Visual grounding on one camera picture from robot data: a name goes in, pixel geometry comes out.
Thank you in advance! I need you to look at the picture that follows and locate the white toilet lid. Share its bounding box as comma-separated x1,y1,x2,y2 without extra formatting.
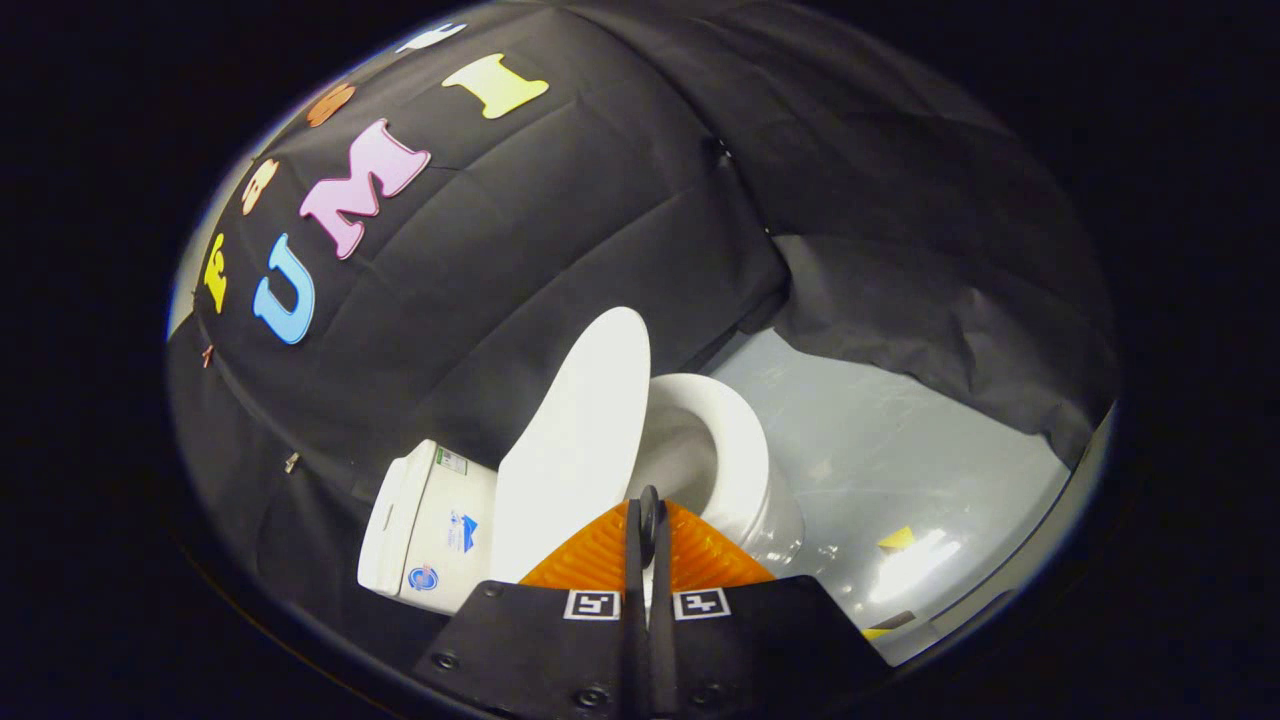
490,306,653,586

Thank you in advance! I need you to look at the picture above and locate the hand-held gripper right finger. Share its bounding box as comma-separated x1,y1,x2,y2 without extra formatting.
648,498,893,720

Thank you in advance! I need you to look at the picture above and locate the black backdrop cloth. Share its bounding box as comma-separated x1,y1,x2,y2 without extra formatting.
168,0,1121,661

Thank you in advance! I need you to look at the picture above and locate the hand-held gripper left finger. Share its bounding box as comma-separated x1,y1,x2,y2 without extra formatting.
412,500,651,720

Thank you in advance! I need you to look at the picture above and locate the white toilet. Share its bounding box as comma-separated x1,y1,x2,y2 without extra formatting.
357,373,807,616

